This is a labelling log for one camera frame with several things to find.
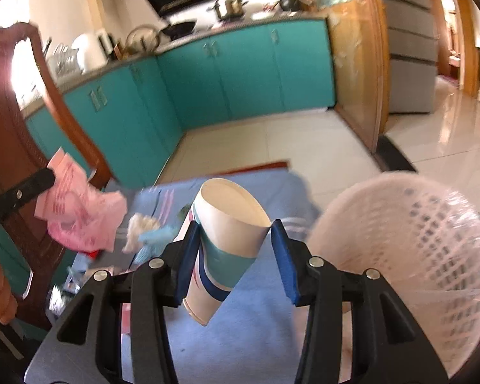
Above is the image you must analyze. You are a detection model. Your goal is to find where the blue striped tablecloth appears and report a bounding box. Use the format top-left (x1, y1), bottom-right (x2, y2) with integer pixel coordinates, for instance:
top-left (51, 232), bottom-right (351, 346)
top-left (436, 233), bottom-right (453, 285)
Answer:
top-left (70, 170), bottom-right (353, 384)

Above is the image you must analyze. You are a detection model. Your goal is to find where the dark floor mat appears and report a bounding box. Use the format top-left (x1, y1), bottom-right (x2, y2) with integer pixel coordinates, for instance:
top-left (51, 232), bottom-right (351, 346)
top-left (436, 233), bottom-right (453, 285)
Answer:
top-left (376, 135), bottom-right (419, 174)

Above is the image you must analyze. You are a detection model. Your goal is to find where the grey refrigerator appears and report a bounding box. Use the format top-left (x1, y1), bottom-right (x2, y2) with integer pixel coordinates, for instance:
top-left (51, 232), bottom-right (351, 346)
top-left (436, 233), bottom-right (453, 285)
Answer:
top-left (378, 0), bottom-right (438, 115)

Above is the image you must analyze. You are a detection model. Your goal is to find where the pink plastic bag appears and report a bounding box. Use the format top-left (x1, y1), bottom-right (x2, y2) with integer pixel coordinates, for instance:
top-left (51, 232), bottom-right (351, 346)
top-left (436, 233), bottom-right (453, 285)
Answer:
top-left (34, 148), bottom-right (129, 251)

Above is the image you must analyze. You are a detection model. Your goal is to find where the teal kitchen base cabinet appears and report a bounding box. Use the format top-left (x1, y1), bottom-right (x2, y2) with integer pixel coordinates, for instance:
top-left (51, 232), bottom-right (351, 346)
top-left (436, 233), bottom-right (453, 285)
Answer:
top-left (0, 18), bottom-right (337, 225)

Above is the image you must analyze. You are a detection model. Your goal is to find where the wooden framed glass door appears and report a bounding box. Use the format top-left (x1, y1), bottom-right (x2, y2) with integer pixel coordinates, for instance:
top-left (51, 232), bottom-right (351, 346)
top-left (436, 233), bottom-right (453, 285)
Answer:
top-left (292, 0), bottom-right (390, 155)

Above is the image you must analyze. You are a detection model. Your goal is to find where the white kitchen appliance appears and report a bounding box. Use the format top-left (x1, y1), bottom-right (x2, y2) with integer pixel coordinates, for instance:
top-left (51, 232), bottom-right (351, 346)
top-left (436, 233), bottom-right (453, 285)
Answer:
top-left (70, 34), bottom-right (101, 73)

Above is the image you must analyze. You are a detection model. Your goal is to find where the steel cooking pot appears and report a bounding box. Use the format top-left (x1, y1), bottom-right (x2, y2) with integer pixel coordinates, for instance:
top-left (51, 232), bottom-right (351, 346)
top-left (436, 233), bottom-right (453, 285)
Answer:
top-left (212, 0), bottom-right (249, 20)

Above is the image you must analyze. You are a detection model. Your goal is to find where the pink plastic mesh basket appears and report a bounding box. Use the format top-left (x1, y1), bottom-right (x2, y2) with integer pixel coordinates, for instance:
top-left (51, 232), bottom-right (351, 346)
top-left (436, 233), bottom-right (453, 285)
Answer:
top-left (306, 172), bottom-right (480, 379)

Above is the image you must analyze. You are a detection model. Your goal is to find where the black wok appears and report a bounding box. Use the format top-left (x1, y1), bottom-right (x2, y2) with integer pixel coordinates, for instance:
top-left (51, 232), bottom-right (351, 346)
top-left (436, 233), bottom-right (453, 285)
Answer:
top-left (160, 20), bottom-right (196, 41)

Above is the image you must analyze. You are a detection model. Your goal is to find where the brown wooden chair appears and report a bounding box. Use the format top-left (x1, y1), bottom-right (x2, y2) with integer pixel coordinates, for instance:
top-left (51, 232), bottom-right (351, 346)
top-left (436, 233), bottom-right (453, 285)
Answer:
top-left (0, 22), bottom-right (113, 331)

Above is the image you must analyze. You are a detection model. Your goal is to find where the round metal lid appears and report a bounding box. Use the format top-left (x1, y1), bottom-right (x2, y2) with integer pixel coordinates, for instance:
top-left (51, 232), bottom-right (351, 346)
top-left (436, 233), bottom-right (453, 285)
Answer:
top-left (126, 24), bottom-right (161, 53)

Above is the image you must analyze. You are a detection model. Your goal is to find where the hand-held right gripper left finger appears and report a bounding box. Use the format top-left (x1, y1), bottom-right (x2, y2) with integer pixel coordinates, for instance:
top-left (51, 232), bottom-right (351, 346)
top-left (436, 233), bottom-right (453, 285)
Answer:
top-left (24, 221), bottom-right (203, 384)

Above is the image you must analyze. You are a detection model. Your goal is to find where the crumpled white tissue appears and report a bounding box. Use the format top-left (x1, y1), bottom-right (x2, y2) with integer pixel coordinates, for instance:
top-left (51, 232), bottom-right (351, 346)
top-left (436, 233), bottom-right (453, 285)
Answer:
top-left (122, 214), bottom-right (161, 253)

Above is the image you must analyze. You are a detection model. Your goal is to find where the wooden doorway frame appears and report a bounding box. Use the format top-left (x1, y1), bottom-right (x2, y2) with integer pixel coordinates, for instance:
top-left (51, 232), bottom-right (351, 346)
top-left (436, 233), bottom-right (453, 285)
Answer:
top-left (428, 0), bottom-right (480, 97)

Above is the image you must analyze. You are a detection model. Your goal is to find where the light blue textured cloth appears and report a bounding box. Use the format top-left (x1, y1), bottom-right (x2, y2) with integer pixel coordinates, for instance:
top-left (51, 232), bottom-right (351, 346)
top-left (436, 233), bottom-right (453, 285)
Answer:
top-left (136, 226), bottom-right (177, 265)

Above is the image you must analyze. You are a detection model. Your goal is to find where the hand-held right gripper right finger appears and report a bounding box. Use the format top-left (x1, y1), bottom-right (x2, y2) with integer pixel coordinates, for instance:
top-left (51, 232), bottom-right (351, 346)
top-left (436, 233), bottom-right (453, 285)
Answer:
top-left (270, 219), bottom-right (449, 384)

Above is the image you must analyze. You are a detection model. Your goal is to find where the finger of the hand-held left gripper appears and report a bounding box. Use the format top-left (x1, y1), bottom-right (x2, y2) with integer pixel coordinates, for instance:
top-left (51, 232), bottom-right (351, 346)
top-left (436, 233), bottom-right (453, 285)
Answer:
top-left (0, 168), bottom-right (57, 233)

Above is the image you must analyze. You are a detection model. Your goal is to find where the metal dish rack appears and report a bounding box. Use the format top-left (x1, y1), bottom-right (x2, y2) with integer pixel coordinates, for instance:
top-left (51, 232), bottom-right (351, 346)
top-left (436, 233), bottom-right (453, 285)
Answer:
top-left (46, 40), bottom-right (84, 80)

